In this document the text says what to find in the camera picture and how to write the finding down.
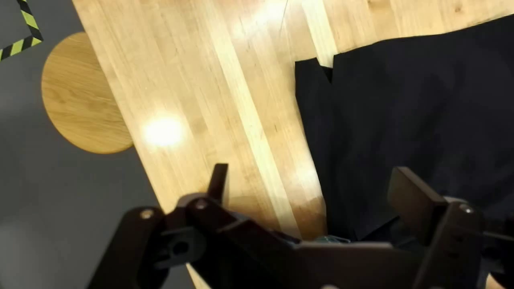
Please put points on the round wooden stool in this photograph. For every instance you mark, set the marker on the round wooden stool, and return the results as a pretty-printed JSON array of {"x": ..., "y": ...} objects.
[{"x": 81, "y": 102}]

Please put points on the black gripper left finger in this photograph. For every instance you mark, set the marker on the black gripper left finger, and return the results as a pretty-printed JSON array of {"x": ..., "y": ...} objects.
[{"x": 161, "y": 247}]

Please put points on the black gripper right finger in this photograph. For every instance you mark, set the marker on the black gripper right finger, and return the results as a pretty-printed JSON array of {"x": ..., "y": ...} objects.
[{"x": 455, "y": 242}]

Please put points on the black folded garment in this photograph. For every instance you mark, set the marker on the black folded garment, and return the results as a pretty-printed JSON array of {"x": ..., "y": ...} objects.
[{"x": 418, "y": 129}]

